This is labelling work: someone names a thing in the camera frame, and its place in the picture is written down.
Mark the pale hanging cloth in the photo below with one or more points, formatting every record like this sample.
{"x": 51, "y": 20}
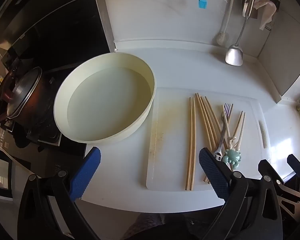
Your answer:
{"x": 266, "y": 10}

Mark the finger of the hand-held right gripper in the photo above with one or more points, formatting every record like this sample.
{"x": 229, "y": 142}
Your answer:
{"x": 293, "y": 161}
{"x": 266, "y": 166}

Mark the wooden chopstick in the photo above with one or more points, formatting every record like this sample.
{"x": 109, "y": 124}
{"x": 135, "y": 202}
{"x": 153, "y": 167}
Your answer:
{"x": 209, "y": 122}
{"x": 213, "y": 118}
{"x": 189, "y": 140}
{"x": 199, "y": 120}
{"x": 204, "y": 123}
{"x": 193, "y": 140}

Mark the metal spatula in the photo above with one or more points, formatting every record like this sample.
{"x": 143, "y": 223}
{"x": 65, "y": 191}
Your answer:
{"x": 234, "y": 53}

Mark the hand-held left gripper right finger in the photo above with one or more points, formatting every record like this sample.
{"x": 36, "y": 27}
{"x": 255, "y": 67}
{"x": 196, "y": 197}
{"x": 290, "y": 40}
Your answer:
{"x": 215, "y": 172}

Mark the glass pot lid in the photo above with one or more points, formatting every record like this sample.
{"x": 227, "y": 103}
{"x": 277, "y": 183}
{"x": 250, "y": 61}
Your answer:
{"x": 22, "y": 92}

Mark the white cutting board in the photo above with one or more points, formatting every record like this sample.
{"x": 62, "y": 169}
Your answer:
{"x": 170, "y": 130}

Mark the black range hood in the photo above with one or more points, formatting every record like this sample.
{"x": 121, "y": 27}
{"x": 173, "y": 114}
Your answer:
{"x": 65, "y": 30}

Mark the person's dark clothing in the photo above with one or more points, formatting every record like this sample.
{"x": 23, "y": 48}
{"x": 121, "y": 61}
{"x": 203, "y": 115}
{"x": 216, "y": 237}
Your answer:
{"x": 160, "y": 226}

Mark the beige training chopsticks teal crab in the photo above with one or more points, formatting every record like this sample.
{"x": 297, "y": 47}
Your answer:
{"x": 231, "y": 157}

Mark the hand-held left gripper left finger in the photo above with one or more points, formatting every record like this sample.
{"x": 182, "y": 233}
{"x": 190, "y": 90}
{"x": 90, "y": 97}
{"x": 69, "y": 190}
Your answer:
{"x": 86, "y": 172}

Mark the white peeler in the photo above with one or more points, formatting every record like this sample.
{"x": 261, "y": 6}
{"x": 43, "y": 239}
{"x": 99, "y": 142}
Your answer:
{"x": 268, "y": 26}

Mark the metal fork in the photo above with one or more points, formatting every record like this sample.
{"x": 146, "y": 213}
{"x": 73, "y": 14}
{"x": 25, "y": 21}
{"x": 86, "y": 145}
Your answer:
{"x": 223, "y": 133}

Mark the cream round basin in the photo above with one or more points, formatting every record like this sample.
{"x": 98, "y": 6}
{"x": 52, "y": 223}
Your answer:
{"x": 102, "y": 100}

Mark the dark cooking pot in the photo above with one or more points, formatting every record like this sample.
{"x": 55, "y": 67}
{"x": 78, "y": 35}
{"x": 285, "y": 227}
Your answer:
{"x": 37, "y": 110}

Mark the black gas stove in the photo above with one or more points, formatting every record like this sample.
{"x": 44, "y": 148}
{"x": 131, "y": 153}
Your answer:
{"x": 72, "y": 150}

